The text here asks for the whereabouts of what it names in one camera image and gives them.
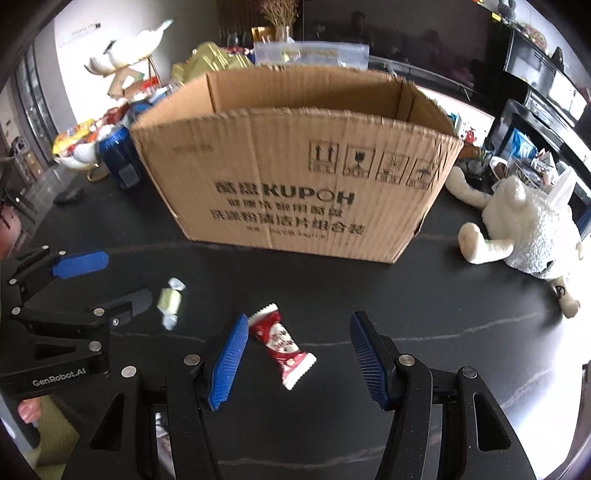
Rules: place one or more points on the white television cabinet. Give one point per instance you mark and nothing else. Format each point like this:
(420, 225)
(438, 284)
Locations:
(461, 113)

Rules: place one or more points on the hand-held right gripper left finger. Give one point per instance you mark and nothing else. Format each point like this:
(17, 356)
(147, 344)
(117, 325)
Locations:
(226, 364)

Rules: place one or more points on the pale yellow mountain ornament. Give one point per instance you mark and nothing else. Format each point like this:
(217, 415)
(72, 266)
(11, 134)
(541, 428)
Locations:
(207, 62)

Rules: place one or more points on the red white snack packet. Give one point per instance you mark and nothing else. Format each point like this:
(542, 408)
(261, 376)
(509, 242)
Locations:
(281, 344)

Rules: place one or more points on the assorted snack pile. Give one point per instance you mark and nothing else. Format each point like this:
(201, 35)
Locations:
(115, 120)

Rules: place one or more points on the blue soda can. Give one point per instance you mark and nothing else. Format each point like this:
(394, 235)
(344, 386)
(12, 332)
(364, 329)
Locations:
(121, 157)

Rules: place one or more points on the brown cardboard box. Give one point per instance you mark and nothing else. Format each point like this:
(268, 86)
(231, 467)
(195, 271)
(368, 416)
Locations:
(300, 184)

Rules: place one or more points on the black television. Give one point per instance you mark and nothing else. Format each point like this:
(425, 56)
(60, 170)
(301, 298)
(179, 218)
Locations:
(406, 41)

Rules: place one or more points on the person's left hand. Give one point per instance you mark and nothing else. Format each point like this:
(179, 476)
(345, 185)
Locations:
(31, 410)

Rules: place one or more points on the clear plastic container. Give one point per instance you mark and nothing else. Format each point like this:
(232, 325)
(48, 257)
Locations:
(314, 54)

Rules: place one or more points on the blue snack bag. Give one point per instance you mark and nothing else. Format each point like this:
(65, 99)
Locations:
(524, 144)
(142, 108)

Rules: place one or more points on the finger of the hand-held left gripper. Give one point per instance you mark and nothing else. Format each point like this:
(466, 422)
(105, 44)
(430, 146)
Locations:
(122, 304)
(81, 265)

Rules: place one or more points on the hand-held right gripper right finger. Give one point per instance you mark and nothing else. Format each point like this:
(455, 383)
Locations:
(369, 362)

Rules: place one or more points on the yellow snack packet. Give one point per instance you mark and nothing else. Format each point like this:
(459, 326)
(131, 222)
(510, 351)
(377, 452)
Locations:
(73, 136)

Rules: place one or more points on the white plush sheep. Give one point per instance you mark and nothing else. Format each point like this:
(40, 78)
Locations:
(526, 230)

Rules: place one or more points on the pale green candy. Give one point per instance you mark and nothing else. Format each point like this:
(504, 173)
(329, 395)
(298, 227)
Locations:
(170, 302)

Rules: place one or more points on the black framed glass door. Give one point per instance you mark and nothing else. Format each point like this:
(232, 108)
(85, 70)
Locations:
(34, 106)

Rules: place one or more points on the white two-tier leaf snack stand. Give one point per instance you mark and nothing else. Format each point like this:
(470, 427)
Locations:
(129, 50)

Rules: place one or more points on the dried flower bouquet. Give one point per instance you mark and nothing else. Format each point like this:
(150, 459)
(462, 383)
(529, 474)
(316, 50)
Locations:
(279, 18)

